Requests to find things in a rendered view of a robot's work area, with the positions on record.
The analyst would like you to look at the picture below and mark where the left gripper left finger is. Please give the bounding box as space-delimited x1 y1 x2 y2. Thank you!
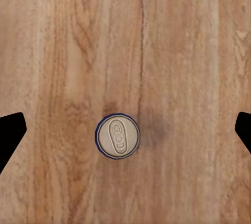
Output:
0 112 27 174

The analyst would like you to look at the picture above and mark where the can of soda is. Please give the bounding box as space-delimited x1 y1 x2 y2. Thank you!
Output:
95 113 140 160

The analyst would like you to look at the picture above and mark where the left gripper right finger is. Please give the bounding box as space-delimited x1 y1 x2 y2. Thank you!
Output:
235 112 251 153

